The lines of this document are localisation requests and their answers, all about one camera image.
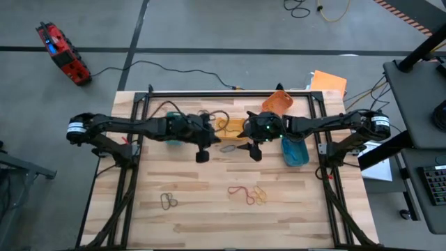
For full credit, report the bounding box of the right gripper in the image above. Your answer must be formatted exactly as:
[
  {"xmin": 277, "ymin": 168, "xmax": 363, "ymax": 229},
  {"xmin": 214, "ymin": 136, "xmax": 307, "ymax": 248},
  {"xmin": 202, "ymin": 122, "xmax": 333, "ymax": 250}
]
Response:
[{"xmin": 237, "ymin": 112, "xmax": 285, "ymax": 151}]

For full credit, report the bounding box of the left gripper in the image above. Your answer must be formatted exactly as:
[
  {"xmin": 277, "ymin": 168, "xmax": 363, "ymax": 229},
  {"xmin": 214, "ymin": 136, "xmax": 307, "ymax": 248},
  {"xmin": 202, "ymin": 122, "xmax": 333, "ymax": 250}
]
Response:
[{"xmin": 166, "ymin": 114, "xmax": 222, "ymax": 144}]

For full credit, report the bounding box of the yellow rubber band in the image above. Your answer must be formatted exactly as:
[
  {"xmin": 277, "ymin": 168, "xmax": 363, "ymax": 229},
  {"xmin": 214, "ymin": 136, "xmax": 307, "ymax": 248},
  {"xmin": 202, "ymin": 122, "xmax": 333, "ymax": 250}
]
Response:
[
  {"xmin": 252, "ymin": 184, "xmax": 268, "ymax": 206},
  {"xmin": 216, "ymin": 120, "xmax": 245, "ymax": 139}
]

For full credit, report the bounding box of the red rubber band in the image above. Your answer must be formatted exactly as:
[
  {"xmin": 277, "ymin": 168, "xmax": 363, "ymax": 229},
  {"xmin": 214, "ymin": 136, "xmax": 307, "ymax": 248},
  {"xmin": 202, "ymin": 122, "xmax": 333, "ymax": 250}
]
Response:
[{"xmin": 226, "ymin": 185, "xmax": 256, "ymax": 206}]

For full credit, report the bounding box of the blue rubber band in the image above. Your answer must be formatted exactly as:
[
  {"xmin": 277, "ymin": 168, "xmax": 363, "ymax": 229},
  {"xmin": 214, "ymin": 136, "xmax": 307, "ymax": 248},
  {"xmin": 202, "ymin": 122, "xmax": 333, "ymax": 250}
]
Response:
[{"xmin": 286, "ymin": 148, "xmax": 305, "ymax": 164}]

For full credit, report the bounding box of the black rubber band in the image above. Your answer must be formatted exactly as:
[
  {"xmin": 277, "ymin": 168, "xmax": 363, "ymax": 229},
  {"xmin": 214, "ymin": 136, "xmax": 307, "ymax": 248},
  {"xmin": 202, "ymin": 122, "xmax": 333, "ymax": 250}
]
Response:
[{"xmin": 160, "ymin": 192, "xmax": 179, "ymax": 211}]

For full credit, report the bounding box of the yellow plastic basket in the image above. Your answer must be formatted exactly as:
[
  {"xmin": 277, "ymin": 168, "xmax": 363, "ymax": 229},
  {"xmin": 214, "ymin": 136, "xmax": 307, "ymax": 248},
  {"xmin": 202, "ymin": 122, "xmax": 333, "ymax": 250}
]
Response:
[{"xmin": 213, "ymin": 116, "xmax": 249, "ymax": 141}]

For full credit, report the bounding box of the light green plastic basket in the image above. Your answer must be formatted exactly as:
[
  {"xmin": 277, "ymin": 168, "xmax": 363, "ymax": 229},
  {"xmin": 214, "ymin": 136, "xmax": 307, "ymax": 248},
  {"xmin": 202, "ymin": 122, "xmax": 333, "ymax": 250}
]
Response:
[{"xmin": 164, "ymin": 110, "xmax": 183, "ymax": 146}]

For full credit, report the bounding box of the dark teal plastic basket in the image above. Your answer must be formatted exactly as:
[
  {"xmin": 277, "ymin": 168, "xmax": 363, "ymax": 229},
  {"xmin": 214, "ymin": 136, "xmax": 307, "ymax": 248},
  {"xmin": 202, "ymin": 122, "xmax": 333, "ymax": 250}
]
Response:
[{"xmin": 280, "ymin": 135, "xmax": 310, "ymax": 167}]

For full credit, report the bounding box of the orange plastic basket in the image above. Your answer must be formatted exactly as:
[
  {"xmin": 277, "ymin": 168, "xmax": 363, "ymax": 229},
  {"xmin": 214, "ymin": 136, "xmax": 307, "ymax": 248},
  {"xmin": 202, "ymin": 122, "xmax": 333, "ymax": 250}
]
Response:
[{"xmin": 261, "ymin": 89, "xmax": 294, "ymax": 121}]

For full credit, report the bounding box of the orange folder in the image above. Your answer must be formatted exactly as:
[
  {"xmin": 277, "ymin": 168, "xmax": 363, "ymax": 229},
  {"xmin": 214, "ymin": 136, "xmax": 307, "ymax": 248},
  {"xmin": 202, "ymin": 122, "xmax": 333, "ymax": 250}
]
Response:
[{"xmin": 309, "ymin": 69, "xmax": 348, "ymax": 99}]

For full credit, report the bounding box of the white paper sheet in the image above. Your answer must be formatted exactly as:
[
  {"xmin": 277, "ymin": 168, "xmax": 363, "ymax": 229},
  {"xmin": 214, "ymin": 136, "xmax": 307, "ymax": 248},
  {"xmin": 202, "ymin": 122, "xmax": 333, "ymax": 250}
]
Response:
[{"xmin": 358, "ymin": 141, "xmax": 394, "ymax": 183}]

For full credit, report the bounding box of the black desk beam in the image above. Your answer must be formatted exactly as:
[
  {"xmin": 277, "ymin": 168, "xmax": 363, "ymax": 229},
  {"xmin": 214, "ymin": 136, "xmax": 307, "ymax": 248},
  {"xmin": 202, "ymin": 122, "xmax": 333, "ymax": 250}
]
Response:
[{"xmin": 357, "ymin": 129, "xmax": 410, "ymax": 172}]

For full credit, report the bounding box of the grey desk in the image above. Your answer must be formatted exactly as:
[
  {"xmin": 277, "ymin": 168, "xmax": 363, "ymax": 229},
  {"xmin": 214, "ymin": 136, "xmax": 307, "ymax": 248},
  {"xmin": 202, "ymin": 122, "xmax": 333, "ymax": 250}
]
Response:
[{"xmin": 383, "ymin": 59, "xmax": 446, "ymax": 235}]

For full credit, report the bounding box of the grey metal cart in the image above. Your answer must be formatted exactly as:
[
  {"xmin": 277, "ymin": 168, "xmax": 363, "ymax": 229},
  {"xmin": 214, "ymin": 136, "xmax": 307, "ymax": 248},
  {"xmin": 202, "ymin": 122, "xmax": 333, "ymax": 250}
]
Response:
[{"xmin": 0, "ymin": 139, "xmax": 57, "ymax": 251}]

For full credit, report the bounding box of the black keyboard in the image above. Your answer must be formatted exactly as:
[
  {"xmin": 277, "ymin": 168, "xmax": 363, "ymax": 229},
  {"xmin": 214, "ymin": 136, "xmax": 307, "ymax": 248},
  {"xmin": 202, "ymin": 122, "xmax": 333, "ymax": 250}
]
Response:
[{"xmin": 421, "ymin": 163, "xmax": 446, "ymax": 206}]

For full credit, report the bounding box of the black diagonal pole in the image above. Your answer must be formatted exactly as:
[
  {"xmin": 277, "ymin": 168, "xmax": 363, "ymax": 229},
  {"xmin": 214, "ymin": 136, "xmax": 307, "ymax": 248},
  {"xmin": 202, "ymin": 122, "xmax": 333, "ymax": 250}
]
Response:
[{"xmin": 397, "ymin": 33, "xmax": 446, "ymax": 73}]

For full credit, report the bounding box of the black orange striped mat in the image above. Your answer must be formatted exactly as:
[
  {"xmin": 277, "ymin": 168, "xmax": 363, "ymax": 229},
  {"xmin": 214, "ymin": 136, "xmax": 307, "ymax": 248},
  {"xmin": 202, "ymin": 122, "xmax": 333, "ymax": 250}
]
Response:
[{"xmin": 373, "ymin": 0, "xmax": 435, "ymax": 36}]

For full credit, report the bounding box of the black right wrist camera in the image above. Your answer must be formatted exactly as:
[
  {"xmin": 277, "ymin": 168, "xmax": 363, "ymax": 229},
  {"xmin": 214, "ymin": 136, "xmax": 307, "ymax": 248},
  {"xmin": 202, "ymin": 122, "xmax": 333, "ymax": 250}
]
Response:
[{"xmin": 248, "ymin": 141, "xmax": 263, "ymax": 162}]

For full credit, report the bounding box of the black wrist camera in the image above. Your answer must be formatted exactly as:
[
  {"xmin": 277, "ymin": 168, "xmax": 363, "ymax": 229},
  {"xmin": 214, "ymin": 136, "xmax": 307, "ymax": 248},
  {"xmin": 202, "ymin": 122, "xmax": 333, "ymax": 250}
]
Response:
[
  {"xmin": 195, "ymin": 142, "xmax": 211, "ymax": 164},
  {"xmin": 248, "ymin": 141, "xmax": 263, "ymax": 162}
]

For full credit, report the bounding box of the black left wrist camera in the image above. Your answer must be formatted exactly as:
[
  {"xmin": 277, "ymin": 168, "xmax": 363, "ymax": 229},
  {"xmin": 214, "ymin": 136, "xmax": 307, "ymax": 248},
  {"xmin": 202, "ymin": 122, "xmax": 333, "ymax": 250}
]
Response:
[{"xmin": 195, "ymin": 142, "xmax": 211, "ymax": 164}]

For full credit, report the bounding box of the black left wrist camera cable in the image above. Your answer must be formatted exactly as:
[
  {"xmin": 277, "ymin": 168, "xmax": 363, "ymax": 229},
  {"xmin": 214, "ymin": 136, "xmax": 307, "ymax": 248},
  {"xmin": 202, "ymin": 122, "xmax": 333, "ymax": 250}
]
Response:
[{"xmin": 208, "ymin": 109, "xmax": 231, "ymax": 133}]

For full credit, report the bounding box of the black aluminium frame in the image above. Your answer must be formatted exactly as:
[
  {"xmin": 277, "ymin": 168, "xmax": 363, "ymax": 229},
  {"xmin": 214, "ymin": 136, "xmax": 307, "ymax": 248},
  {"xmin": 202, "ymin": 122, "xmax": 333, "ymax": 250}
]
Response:
[{"xmin": 75, "ymin": 83, "xmax": 383, "ymax": 251}]

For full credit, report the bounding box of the black power cable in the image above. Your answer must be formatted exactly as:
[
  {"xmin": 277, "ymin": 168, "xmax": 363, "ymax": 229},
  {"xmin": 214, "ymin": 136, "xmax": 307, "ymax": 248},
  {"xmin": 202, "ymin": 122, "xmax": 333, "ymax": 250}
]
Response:
[{"xmin": 89, "ymin": 59, "xmax": 242, "ymax": 91}]

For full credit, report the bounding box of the yellow cable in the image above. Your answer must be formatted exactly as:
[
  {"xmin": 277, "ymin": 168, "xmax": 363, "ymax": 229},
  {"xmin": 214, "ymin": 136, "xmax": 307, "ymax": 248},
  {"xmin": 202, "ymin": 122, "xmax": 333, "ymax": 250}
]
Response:
[{"xmin": 344, "ymin": 80, "xmax": 390, "ymax": 112}]

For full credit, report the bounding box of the black floor cable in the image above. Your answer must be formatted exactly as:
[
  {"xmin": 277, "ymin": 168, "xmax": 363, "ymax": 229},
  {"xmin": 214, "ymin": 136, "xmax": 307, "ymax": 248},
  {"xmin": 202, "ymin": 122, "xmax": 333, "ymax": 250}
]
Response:
[{"xmin": 282, "ymin": 0, "xmax": 312, "ymax": 20}]

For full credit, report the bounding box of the yellow extension cord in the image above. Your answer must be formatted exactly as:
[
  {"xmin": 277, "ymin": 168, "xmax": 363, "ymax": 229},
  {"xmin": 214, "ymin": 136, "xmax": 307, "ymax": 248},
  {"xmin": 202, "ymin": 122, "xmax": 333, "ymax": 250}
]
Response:
[{"xmin": 315, "ymin": 0, "xmax": 351, "ymax": 23}]

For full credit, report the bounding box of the black coiled cable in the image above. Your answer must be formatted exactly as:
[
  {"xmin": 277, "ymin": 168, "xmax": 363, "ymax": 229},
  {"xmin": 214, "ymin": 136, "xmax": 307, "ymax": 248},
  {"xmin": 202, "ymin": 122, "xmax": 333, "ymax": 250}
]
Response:
[{"xmin": 431, "ymin": 103, "xmax": 446, "ymax": 132}]

